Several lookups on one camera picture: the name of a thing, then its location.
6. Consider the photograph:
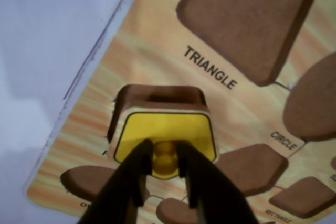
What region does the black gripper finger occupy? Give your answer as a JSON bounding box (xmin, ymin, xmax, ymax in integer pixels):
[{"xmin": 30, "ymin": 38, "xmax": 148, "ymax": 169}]
[
  {"xmin": 177, "ymin": 142, "xmax": 259, "ymax": 224},
  {"xmin": 77, "ymin": 139, "xmax": 153, "ymax": 224}
]

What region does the yellow pentagon puzzle piece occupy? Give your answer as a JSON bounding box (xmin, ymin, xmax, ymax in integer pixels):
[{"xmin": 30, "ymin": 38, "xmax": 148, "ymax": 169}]
[{"xmin": 108, "ymin": 108, "xmax": 218, "ymax": 180}]

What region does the wooden shape puzzle board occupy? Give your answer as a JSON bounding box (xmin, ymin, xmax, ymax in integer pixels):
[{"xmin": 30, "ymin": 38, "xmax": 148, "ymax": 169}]
[{"xmin": 25, "ymin": 0, "xmax": 336, "ymax": 224}]

